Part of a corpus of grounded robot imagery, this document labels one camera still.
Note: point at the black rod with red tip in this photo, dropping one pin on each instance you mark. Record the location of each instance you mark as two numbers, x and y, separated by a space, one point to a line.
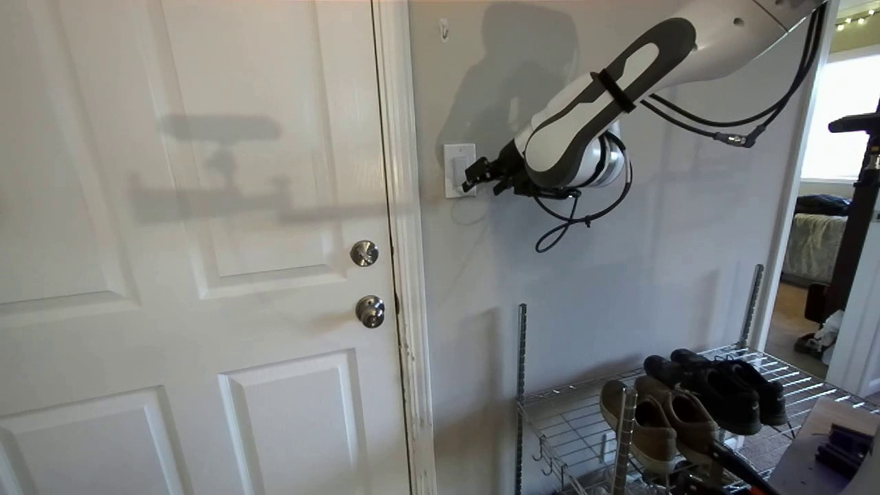
738 468

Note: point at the white doorway trim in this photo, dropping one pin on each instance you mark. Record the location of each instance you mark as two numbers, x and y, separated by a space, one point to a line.
779 258

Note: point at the white panel door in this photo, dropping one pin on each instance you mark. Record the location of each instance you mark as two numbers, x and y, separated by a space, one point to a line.
184 276

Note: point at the silver door knob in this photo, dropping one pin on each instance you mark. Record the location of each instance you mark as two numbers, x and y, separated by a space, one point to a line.
371 311

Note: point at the small black box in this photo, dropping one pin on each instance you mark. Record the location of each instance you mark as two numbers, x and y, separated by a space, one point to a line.
842 450

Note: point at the black shoe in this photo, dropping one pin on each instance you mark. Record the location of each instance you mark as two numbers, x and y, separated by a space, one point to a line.
718 394
761 387

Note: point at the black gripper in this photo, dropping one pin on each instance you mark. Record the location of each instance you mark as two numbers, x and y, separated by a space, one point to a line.
509 170

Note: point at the white door frame trim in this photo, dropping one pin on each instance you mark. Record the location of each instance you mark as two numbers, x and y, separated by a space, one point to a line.
402 139

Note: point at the white wall light switch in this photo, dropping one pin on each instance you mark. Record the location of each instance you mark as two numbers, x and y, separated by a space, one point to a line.
454 160

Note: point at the silver deadbolt lock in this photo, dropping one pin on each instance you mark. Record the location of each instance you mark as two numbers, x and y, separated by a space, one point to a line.
364 251

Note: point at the grey tabletop board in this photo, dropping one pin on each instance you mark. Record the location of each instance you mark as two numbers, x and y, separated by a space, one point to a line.
800 464

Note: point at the bed with grey cover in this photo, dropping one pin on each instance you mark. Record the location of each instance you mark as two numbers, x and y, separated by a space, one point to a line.
812 249

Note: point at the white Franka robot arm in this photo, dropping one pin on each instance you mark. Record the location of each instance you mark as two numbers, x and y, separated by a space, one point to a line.
586 120

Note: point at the tan suede shoe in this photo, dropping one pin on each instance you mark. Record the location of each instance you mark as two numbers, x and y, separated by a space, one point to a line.
688 414
643 430

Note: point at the black tripod stand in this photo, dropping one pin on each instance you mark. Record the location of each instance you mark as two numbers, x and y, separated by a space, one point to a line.
857 210

